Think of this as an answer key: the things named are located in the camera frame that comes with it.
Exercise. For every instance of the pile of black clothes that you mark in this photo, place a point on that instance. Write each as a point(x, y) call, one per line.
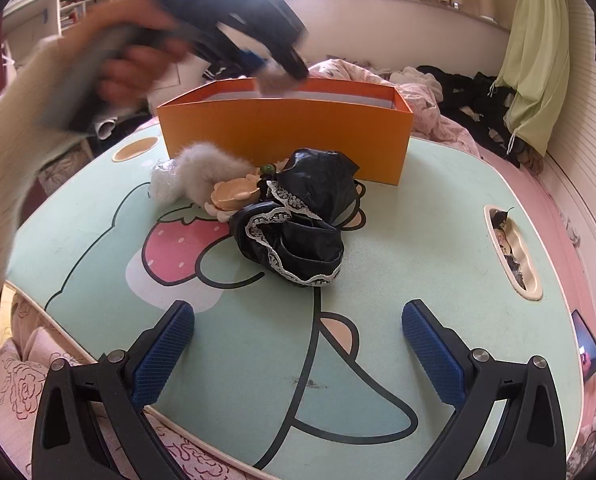
point(468, 95)

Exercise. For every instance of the white clothes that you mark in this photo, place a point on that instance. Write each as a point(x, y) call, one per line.
point(418, 82)

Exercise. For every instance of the orange cardboard box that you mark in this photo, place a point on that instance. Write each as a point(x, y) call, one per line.
point(288, 135)

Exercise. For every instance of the white bookshelf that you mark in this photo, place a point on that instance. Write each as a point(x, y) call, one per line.
point(68, 10)

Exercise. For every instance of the light green curtain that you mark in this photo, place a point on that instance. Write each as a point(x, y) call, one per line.
point(533, 60)

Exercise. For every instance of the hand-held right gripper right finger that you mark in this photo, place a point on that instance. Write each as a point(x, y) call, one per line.
point(433, 355)

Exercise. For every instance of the clear plastic wrapper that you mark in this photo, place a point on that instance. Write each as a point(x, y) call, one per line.
point(163, 182)

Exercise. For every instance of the rose print fabric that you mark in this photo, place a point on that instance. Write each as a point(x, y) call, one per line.
point(23, 390)

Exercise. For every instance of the green cartoon desktop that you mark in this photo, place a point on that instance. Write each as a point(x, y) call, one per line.
point(403, 260)

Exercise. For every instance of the person's left hand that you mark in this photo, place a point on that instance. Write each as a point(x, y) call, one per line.
point(128, 72)

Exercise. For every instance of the pale pink printed quilt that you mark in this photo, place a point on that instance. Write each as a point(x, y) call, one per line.
point(433, 115)

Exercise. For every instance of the pink bedsheet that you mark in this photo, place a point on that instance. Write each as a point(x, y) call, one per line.
point(543, 200)

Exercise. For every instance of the black lace-trimmed cloth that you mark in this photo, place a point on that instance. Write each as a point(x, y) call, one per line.
point(308, 180)

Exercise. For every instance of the pile of small trinkets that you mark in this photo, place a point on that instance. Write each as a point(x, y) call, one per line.
point(505, 240)

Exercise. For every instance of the smartphone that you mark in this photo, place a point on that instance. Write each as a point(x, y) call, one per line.
point(588, 347)

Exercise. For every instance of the white fur piece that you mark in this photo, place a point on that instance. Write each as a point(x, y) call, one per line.
point(203, 170)

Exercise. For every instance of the black white-striped garment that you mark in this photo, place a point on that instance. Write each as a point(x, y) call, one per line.
point(223, 72)

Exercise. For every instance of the brown fluffy pom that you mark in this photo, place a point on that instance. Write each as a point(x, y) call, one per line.
point(278, 84)

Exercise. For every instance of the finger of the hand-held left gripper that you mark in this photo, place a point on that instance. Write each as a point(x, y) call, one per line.
point(293, 62)
point(250, 57)

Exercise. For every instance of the white paper roll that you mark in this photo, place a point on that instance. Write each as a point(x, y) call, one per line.
point(105, 127)

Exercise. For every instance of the person's left forearm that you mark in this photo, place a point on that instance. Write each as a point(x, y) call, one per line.
point(13, 160)

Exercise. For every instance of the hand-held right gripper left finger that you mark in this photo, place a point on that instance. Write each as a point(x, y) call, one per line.
point(163, 355)

